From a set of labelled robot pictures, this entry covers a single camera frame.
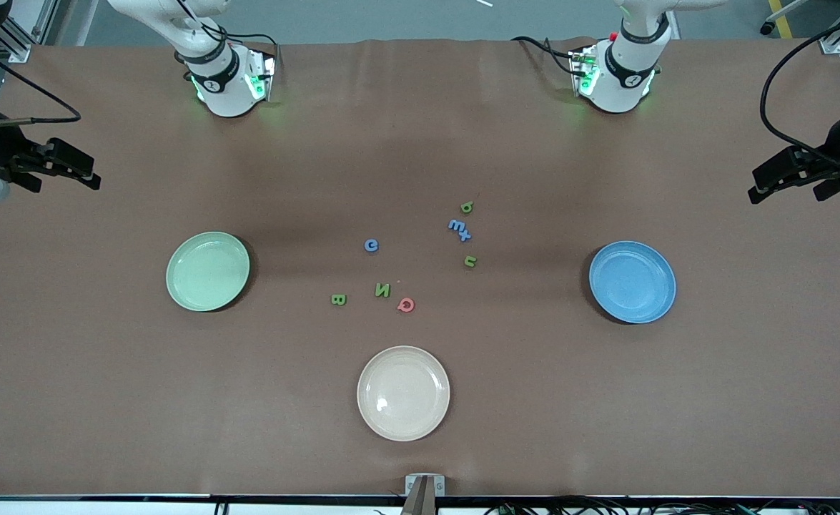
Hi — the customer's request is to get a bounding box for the beige plate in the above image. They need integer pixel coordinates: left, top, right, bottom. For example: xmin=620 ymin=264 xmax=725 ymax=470
xmin=357 ymin=345 xmax=451 ymax=442

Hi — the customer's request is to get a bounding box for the green plate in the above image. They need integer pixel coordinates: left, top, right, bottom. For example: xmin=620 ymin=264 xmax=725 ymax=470
xmin=166 ymin=231 xmax=251 ymax=313

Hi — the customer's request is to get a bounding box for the left arm base connector plate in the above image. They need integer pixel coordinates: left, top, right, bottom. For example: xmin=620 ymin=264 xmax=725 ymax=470
xmin=570 ymin=46 xmax=599 ymax=97

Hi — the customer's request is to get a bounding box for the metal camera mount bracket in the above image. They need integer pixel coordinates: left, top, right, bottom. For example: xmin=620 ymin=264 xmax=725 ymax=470
xmin=405 ymin=474 xmax=446 ymax=515

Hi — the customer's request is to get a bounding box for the black left arm base cable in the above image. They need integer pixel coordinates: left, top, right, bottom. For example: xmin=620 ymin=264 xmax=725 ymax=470
xmin=511 ymin=36 xmax=578 ymax=76

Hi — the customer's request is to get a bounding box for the brown table mat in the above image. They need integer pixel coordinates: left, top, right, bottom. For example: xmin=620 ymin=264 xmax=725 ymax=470
xmin=0 ymin=37 xmax=840 ymax=498

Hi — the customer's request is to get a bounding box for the black arm base cable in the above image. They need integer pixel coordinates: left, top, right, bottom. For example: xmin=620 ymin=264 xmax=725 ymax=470
xmin=511 ymin=36 xmax=578 ymax=76
xmin=205 ymin=21 xmax=281 ymax=69

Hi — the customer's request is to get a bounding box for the blue plate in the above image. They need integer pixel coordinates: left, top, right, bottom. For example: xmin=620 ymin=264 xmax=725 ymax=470
xmin=589 ymin=241 xmax=677 ymax=325

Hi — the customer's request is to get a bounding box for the right arm base connector plate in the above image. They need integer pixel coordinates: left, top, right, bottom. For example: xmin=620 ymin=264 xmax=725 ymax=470
xmin=244 ymin=49 xmax=278 ymax=102

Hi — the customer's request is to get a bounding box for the black right arm base cable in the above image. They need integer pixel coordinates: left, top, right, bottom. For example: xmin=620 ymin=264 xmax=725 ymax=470
xmin=205 ymin=21 xmax=281 ymax=69

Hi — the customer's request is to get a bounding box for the grey rod with black foot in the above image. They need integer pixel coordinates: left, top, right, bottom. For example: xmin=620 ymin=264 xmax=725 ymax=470
xmin=761 ymin=0 xmax=821 ymax=36

